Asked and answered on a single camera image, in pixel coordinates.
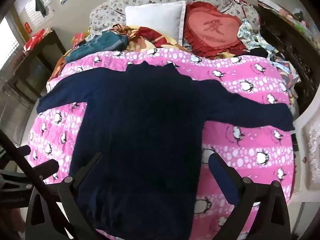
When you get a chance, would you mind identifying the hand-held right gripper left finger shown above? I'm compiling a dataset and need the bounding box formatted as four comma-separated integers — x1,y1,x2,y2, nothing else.
25,152,104,240

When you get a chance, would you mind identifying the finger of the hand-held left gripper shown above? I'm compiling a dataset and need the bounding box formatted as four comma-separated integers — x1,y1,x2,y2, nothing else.
14,145,31,157
31,159,60,179

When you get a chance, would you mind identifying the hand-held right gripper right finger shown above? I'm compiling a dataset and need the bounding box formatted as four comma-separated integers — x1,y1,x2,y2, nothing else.
208,152,292,240

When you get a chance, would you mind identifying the navy blue sweater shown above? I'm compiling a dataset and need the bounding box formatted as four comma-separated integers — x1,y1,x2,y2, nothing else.
37,60,295,240

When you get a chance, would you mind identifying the pile of mixed clothes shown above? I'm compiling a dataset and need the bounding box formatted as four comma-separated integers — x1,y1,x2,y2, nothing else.
236,17,302,105

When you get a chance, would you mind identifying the black pole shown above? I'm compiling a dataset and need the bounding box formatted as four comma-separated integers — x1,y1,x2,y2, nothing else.
0,129,49,194

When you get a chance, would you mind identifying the pink penguin print blanket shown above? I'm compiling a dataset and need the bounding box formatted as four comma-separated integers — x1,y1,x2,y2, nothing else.
26,47,297,240

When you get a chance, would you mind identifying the dark wooden cabinet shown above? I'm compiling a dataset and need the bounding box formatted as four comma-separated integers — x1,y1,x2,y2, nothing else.
7,29,67,98

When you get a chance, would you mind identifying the white carved furniture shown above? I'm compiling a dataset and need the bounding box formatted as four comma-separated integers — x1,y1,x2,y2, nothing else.
290,97,320,203

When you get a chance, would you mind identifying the window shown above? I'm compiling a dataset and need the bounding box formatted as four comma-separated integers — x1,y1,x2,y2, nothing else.
0,16,20,70

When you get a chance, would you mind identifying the red box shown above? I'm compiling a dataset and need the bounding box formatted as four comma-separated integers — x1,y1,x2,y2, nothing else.
24,29,52,52

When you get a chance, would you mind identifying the teal garment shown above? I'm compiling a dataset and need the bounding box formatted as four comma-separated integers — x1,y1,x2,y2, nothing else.
64,30,129,63

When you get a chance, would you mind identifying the dark hanging cloth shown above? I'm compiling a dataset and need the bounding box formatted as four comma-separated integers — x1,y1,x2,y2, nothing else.
35,0,47,18

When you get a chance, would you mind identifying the red patterned cloth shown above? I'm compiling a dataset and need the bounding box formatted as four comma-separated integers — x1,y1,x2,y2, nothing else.
184,1,247,57

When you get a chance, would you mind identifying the yellow and red blanket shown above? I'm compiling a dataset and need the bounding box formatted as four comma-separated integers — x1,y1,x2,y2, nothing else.
51,24,190,82

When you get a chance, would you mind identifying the white pillow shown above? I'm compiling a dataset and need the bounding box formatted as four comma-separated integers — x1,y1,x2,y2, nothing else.
124,1,187,45

